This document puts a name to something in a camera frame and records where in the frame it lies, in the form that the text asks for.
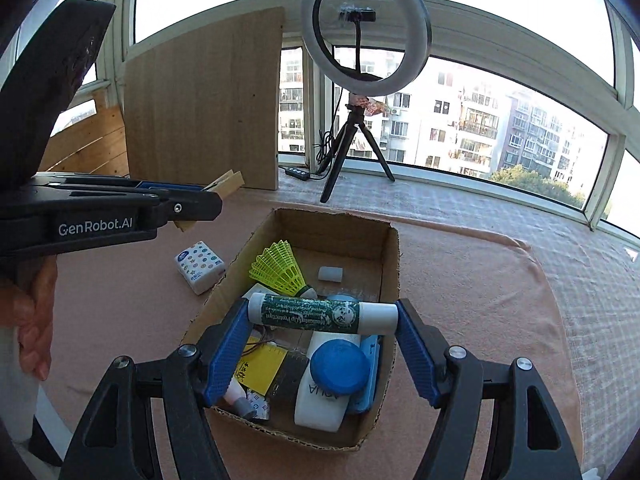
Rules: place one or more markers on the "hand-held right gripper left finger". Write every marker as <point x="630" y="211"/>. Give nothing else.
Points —
<point x="227" y="355"/>

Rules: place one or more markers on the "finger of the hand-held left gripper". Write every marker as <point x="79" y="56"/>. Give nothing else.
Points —
<point x="195" y="206"/>
<point x="170" y="186"/>

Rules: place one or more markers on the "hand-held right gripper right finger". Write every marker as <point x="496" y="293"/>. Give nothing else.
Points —
<point x="417" y="355"/>

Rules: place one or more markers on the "yellow card scraper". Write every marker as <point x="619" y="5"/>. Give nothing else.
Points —
<point x="260" y="367"/>

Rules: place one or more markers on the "small white bottle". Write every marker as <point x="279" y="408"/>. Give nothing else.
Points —
<point x="235" y="395"/>

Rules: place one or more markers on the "wooden clothespin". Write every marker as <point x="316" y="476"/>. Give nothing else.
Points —
<point x="230" y="182"/>

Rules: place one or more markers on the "blue phone stand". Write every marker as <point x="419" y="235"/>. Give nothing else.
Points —
<point x="370" y="360"/>

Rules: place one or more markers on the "blue round case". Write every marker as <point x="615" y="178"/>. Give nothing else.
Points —
<point x="340" y="367"/>

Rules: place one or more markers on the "yellow shuttlecock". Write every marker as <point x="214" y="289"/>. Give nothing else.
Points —
<point x="280" y="270"/>

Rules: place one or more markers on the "white lip balm tube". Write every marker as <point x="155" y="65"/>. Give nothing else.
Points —
<point x="320" y="312"/>

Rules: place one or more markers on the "white eraser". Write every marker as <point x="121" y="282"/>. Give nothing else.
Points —
<point x="331" y="274"/>

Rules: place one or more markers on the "cardboard box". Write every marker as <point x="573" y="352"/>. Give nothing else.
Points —
<point x="325" y="225"/>

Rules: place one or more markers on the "person's left hand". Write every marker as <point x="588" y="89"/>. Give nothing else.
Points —
<point x="35" y="320"/>

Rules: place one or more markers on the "wooden slat panel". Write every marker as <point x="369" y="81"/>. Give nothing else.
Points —
<point x="95" y="145"/>

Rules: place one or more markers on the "patterned tissue pack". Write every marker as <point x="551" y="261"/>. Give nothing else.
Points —
<point x="200" y="265"/>

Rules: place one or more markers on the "small patterned packet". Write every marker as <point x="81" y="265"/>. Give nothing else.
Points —
<point x="260" y="407"/>

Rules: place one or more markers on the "large wooden board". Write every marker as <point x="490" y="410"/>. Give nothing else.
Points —
<point x="200" y="110"/>

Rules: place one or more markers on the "white lotion bottle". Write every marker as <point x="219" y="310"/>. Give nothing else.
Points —
<point x="315" y="405"/>

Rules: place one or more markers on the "black power strip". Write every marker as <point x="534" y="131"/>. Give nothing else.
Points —
<point x="295" y="171"/>

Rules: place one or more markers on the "grey checked cloth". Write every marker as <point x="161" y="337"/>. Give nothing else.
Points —
<point x="590" y="335"/>

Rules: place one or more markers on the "black tripod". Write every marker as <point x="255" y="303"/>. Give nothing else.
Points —
<point x="357" y="120"/>

